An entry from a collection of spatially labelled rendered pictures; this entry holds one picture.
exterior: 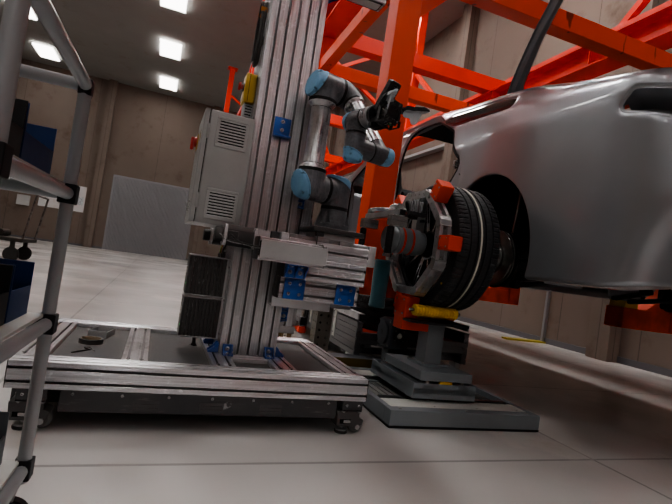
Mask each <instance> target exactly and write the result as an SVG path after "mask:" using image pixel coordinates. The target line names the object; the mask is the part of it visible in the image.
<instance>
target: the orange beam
mask: <svg viewBox="0 0 672 504"><path fill-rule="evenodd" d="M389 6H390V0H387V3H386V5H385V6H384V7H383V8H382V9H381V10H380V11H379V12H376V11H374V10H371V9H368V8H366V7H362V9H361V10H360V11H359V12H358V13H357V15H356V16H355V17H354V18H353V20H352V21H351V22H350V23H349V25H348V26H347V27H346V28H345V30H344V31H343V32H342V33H341V34H340V36H339V37H338V38H337V39H336V41H335V42H334V43H333V44H332V46H331V47H330V48H329V49H328V51H327V52H326V53H325V54H324V55H323V57H322V58H321V60H320V67H319V69H322V70H324V71H328V72H329V71H330V70H331V69H332V68H333V67H334V65H335V64H336V63H337V62H338V61H339V60H340V59H341V58H342V57H343V56H344V55H345V54H346V52H347V51H348V50H349V49H350V48H351V47H352V46H353V45H354V44H355V43H356V42H357V40H358V39H359V38H360V37H361V36H362V35H363V34H364V33H365V32H366V31H367V30H368V28H369V27H370V26H371V25H372V24H373V23H374V22H375V21H376V20H377V19H378V18H379V17H380V15H381V14H382V13H383V12H384V11H385V10H386V9H387V8H388V7H389Z"/></svg>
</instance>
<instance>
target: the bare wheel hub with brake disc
mask: <svg viewBox="0 0 672 504"><path fill-rule="evenodd" d="M499 250H500V252H499V258H498V263H497V264H496V265H497V267H496V270H495V273H494V275H493V278H492V280H491V281H490V284H489V285H493V286H495V285H499V284H501V283H503V282H504V281H505V280H506V279H507V278H508V277H509V275H510V274H511V272H512V270H513V267H514V264H515V259H516V248H515V244H514V241H513V239H512V237H511V236H510V235H509V234H508V233H507V232H505V231H502V230H500V249H499Z"/></svg>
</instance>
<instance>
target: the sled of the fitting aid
mask: <svg viewBox="0 0 672 504"><path fill-rule="evenodd" d="M371 372H372V373H374V374H375V375H377V376H378V377H380V378H382V379H383V380H385V381H386V382H388V383H389V384H391V385H392V386H394V387H395V388H397V389H398V390H400V391H401V392H403V393H404V394H406V395H408V396H409V397H411V398H415V399H434V400H453V401H472V402H474V400H475V393H476V386H474V385H472V384H467V383H452V382H437V381H422V380H419V379H417V378H415V377H413V376H411V375H410V374H408V373H406V372H404V371H402V370H401V369H399V368H397V367H395V366H394V365H392V364H390V363H388V362H386V361H385V358H384V359H372V365H371Z"/></svg>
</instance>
